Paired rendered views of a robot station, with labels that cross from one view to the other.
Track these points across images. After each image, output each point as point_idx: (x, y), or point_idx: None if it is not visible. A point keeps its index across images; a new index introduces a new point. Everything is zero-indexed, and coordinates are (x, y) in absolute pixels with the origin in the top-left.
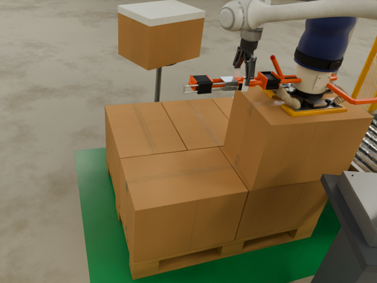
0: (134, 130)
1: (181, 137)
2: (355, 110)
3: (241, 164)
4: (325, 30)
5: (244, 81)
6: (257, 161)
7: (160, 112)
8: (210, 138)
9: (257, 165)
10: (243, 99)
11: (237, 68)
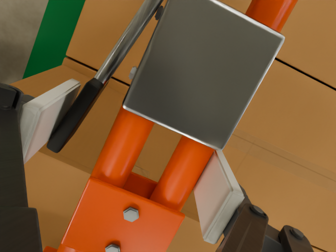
0: None
1: (310, 79)
2: None
3: (122, 98)
4: None
5: (37, 98)
6: (42, 80)
7: None
8: (256, 135)
9: (44, 76)
10: (188, 206)
11: (223, 218)
